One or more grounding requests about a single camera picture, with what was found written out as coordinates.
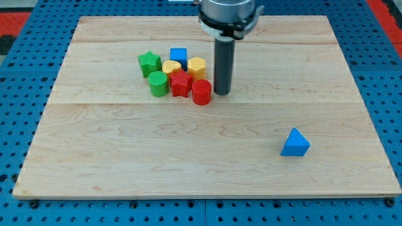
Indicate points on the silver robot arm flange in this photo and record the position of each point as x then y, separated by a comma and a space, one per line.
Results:
228, 20

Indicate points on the blue triangle block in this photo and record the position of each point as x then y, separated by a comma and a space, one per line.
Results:
296, 144

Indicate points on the red cylinder block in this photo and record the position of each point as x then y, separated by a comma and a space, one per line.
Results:
201, 92

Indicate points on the red star block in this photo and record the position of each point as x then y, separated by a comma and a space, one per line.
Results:
181, 83

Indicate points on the yellow hexagon block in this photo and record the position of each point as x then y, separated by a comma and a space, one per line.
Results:
196, 67

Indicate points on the green cylinder block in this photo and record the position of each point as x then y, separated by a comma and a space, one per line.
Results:
158, 83

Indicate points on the yellow heart block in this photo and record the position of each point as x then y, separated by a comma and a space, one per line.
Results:
171, 66

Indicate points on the blue cube block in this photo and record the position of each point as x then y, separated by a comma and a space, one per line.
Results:
179, 55

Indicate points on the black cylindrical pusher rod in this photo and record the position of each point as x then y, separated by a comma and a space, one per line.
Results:
223, 66

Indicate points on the green star block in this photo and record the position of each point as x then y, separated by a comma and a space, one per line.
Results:
149, 62

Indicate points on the light wooden board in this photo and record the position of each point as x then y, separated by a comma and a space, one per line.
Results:
103, 136

